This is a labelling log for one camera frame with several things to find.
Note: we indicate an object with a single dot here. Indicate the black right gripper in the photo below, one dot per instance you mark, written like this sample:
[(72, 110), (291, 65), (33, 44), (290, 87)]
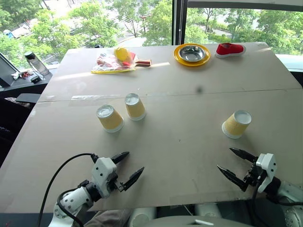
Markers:
[(253, 176)]

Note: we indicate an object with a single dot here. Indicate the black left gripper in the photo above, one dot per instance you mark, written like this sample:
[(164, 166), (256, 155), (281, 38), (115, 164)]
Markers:
[(114, 183)]

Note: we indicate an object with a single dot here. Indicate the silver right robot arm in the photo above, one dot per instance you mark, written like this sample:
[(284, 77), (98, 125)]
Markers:
[(290, 196)]

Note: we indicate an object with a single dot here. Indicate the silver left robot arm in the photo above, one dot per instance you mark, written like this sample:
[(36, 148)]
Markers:
[(73, 201)]

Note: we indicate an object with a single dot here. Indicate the yellow ribbed paper cup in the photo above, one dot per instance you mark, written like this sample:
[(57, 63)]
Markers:
[(235, 125), (110, 119), (135, 107)]

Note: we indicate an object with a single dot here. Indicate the white cylinder robot leg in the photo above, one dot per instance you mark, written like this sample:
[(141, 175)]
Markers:
[(208, 210), (142, 216)]

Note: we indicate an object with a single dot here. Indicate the grey-brown cloth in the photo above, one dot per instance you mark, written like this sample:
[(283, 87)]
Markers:
[(109, 218)]

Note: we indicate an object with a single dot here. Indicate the clear tape strip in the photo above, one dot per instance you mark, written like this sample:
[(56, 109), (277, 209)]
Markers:
[(94, 97)]

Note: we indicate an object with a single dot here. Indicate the clear plastic zip bag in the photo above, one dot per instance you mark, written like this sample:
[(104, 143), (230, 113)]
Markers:
[(106, 65)]

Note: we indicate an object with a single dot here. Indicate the red table tennis paddle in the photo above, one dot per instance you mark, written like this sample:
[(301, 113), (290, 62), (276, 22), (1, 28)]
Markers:
[(143, 62)]

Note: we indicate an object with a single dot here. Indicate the red slip-on shoe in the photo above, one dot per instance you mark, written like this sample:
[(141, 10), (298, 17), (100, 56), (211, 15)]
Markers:
[(230, 50)]

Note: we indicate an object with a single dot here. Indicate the yellow round plate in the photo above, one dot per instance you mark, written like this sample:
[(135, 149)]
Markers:
[(180, 60)]

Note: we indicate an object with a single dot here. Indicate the shiny steel bowl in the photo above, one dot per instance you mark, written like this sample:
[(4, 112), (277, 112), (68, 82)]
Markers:
[(192, 53)]

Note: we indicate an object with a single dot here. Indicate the small black oval case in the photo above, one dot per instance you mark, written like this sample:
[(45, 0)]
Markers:
[(35, 79)]

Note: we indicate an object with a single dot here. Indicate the black side desk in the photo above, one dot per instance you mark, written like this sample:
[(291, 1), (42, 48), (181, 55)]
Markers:
[(23, 86)]

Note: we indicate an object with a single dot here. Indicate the clear grey water bottle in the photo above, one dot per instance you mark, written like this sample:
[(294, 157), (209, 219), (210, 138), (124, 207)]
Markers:
[(38, 65)]

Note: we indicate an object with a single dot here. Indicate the small red clutter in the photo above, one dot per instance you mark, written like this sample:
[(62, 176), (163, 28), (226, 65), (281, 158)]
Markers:
[(24, 75)]

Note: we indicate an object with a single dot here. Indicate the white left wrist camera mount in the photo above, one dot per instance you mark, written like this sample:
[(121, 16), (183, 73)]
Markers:
[(103, 171)]

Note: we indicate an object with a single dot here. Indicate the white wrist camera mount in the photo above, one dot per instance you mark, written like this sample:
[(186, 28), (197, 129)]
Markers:
[(103, 171), (267, 165)]

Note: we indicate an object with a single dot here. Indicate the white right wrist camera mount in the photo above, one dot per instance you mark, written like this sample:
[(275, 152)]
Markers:
[(267, 165)]

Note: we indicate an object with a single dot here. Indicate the dark window frame post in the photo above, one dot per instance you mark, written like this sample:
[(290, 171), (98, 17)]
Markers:
[(179, 21)]

